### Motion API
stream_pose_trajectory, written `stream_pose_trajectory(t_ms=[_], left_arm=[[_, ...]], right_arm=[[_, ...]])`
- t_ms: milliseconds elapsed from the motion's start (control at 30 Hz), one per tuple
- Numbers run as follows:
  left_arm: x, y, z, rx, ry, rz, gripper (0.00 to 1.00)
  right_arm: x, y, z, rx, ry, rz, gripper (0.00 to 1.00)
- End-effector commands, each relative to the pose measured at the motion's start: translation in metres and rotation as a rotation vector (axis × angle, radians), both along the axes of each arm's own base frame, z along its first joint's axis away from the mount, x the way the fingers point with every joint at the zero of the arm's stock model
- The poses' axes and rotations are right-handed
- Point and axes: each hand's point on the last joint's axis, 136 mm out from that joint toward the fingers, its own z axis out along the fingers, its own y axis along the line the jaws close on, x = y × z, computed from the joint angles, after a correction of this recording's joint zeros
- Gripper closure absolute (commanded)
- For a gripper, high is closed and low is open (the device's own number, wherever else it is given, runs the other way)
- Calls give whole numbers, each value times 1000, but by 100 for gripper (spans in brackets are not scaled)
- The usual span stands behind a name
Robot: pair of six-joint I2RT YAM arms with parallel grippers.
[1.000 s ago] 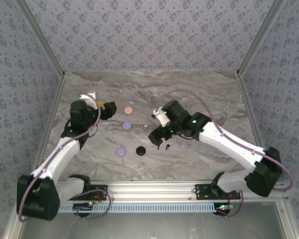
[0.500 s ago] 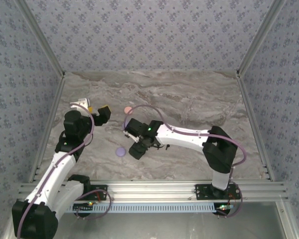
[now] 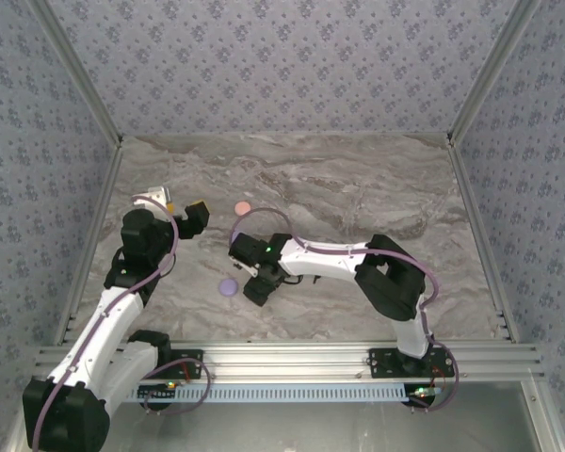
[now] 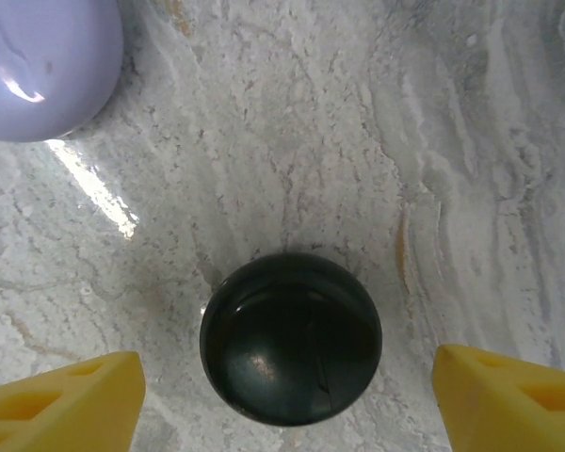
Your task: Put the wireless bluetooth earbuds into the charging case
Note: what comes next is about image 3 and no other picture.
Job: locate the pink round earbud case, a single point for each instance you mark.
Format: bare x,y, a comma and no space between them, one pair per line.
241,207

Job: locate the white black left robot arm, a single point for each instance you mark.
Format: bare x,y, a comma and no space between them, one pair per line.
99,329

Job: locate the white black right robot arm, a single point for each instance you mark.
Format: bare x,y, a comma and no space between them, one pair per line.
325,263

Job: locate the grey metal panel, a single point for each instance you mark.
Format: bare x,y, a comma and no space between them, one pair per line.
282,428

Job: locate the small circuit board with LEDs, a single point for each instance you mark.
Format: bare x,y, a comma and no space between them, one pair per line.
157,392
424,394

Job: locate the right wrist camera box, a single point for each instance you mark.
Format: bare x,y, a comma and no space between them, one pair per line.
245,266

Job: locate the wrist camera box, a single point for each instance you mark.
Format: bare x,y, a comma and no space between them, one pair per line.
157,195
245,266

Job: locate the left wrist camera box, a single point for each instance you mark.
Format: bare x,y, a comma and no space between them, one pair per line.
157,195

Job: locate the wide aluminium mounting rail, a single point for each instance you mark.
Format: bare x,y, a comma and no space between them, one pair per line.
282,362

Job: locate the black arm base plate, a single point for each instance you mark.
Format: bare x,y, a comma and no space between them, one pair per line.
381,365
193,355

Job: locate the aluminium frame post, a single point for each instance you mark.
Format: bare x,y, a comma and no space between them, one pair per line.
18,440
493,70
77,70
544,414

